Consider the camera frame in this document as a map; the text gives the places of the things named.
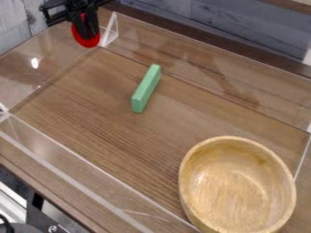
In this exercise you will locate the green rectangular block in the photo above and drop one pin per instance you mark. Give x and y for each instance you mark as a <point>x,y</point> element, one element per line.
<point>145,88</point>

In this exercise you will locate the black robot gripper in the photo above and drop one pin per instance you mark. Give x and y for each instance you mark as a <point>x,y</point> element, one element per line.
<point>68,10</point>

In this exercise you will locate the clear acrylic enclosure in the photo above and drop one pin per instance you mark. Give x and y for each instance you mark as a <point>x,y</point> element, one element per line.
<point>102,162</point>

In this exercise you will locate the black table leg bracket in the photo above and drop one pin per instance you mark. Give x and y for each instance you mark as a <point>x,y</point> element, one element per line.
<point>37,219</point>

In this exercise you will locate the wooden bowl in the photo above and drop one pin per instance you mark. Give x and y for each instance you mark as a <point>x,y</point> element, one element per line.
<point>236,187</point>

